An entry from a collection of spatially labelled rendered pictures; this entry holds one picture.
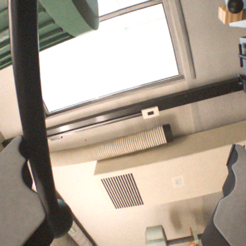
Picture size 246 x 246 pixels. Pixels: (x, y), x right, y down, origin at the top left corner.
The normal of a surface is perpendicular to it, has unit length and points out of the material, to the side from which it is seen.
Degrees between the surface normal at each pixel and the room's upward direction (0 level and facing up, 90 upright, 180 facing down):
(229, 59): 90
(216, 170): 90
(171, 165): 90
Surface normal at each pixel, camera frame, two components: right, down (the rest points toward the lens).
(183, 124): -0.05, 0.47
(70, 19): 0.22, 0.97
